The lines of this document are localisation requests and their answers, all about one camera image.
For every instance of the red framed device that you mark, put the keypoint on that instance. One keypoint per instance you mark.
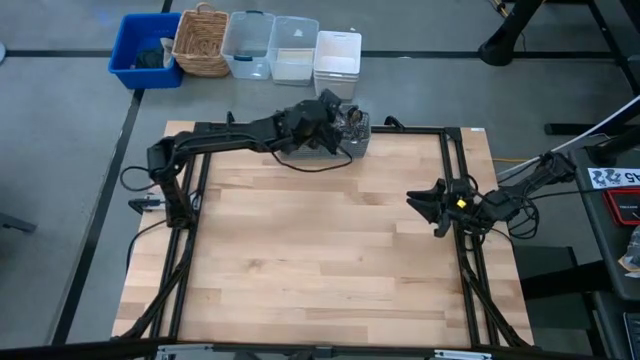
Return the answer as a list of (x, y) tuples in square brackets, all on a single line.
[(622, 205)]

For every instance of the grey mesh cutlery basket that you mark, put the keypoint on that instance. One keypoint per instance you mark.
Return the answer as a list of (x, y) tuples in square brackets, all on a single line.
[(357, 147)]

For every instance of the black desk foot bar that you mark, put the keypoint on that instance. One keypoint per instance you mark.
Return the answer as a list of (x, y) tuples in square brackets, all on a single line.
[(575, 129)]

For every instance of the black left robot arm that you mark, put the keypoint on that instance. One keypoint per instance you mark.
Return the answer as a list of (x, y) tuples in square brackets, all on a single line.
[(220, 137)]

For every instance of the white printed paper label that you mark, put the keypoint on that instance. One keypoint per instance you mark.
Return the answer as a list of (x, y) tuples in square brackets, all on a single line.
[(612, 178)]

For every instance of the grey crumpled bag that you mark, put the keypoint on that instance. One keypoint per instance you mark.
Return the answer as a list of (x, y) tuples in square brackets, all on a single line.
[(632, 255)]

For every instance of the black crossbar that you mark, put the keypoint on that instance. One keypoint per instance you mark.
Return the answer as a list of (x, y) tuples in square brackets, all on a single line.
[(100, 352)]

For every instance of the silver mounting plate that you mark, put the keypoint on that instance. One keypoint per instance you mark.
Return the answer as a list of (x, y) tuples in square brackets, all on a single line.
[(462, 355), (185, 354)]

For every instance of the blue plastic bin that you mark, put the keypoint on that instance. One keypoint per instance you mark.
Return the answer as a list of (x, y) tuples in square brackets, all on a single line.
[(140, 35)]

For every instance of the clear bin with blue latch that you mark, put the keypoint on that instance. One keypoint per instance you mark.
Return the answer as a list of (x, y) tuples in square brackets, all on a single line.
[(250, 35)]

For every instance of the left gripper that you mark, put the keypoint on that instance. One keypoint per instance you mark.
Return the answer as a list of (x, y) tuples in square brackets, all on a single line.
[(310, 125)]

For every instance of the clear plastic bin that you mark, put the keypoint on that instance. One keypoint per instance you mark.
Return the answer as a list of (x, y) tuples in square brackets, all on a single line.
[(295, 65)]

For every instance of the black bundle in bin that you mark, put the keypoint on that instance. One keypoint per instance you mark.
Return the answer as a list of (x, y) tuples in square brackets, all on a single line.
[(149, 59)]

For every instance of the white plastic bin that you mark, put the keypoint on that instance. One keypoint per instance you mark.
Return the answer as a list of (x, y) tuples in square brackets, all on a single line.
[(337, 50)]

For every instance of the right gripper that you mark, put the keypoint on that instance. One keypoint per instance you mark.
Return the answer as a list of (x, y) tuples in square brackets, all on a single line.
[(460, 205)]

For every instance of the black floor stand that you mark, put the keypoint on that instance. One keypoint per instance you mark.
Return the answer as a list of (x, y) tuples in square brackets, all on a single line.
[(505, 35)]

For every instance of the wicker basket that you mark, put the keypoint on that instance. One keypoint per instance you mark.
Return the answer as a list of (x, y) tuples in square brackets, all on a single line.
[(200, 40)]

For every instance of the grey chair foot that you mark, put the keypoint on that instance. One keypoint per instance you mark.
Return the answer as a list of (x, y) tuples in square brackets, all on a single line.
[(17, 223)]

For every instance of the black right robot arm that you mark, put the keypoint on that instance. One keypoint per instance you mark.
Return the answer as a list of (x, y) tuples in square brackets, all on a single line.
[(520, 195)]

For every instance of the silver metal bracket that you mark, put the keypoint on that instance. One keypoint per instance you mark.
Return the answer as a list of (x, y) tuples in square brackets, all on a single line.
[(147, 203)]

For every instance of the black laptop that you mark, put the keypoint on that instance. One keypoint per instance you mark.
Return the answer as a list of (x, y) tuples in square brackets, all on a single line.
[(632, 335)]

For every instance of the black desk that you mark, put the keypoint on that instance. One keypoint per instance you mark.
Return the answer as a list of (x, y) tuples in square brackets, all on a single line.
[(600, 240)]

